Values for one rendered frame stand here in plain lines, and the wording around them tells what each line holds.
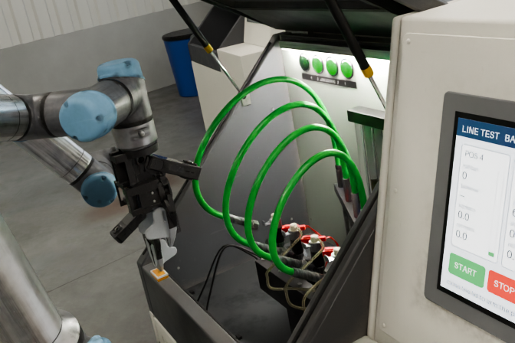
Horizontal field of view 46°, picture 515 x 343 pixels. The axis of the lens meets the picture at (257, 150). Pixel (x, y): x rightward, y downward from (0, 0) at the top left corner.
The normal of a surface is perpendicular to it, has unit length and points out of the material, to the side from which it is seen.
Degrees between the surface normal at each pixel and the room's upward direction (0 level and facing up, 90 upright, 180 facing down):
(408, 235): 76
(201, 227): 90
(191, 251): 90
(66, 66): 90
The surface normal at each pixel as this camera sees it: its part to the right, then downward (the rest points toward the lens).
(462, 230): -0.86, 0.07
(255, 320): -0.17, -0.93
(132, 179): 0.50, 0.20
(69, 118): -0.25, 0.36
